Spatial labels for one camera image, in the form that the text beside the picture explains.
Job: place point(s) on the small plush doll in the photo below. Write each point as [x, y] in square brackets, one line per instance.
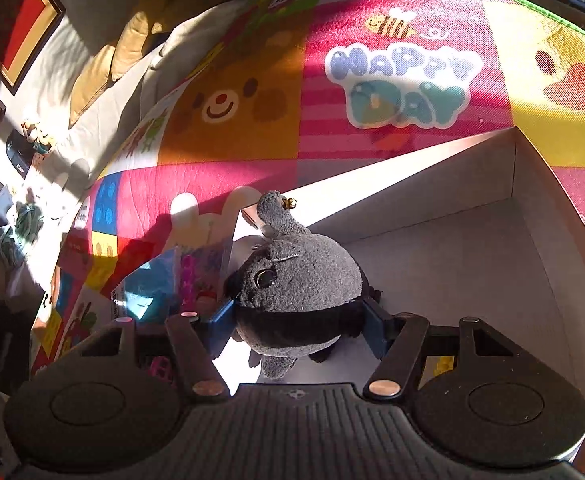
[36, 132]

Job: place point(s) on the teal cloth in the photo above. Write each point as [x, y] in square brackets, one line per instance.
[15, 232]

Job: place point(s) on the dark bag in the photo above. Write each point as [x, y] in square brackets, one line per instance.
[18, 155]

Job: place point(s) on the colourful printed play mat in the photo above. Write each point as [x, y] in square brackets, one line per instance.
[372, 110]

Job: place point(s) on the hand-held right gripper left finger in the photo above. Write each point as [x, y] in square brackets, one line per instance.
[221, 332]

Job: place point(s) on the yellow pillow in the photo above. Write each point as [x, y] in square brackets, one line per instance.
[90, 85]
[130, 42]

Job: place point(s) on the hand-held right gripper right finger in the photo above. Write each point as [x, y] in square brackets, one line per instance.
[376, 332]

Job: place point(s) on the blue wet cotton pack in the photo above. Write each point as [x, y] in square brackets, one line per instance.
[142, 285]

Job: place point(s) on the cream sofa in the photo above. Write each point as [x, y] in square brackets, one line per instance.
[97, 125]

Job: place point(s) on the cream blanket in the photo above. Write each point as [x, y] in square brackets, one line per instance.
[192, 45]

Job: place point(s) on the red and yellow framed picture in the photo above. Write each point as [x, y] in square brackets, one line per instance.
[20, 20]

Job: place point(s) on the white cardboard box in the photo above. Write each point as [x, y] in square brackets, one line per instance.
[462, 260]

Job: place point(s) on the grey plush toy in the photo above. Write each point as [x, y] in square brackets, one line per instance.
[297, 280]

